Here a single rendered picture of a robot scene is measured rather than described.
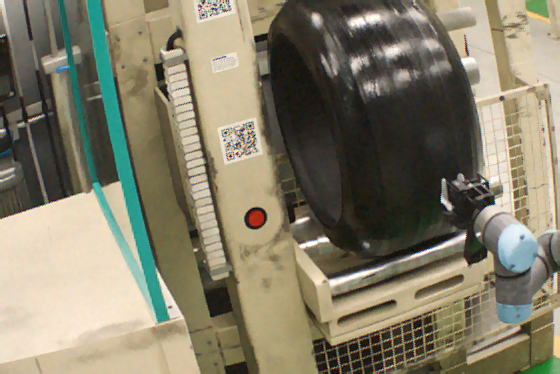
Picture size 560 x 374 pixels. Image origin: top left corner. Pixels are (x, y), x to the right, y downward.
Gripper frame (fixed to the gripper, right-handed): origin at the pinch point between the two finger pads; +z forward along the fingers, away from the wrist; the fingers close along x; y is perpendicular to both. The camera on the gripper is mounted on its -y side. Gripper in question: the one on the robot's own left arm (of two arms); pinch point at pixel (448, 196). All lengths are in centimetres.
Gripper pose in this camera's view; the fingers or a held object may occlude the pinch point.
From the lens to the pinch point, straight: 232.8
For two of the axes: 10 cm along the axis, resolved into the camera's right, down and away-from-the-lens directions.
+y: -1.8, -9.0, -3.9
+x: -9.4, 2.8, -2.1
